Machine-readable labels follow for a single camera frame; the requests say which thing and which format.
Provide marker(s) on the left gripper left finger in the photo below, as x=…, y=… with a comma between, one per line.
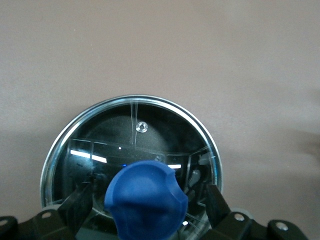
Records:
x=50, y=225

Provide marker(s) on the brown table mat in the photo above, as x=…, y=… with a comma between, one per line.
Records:
x=160, y=50

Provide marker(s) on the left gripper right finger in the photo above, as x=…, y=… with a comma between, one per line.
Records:
x=237, y=227

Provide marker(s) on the glass lid with blue knob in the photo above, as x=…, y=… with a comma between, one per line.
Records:
x=147, y=200

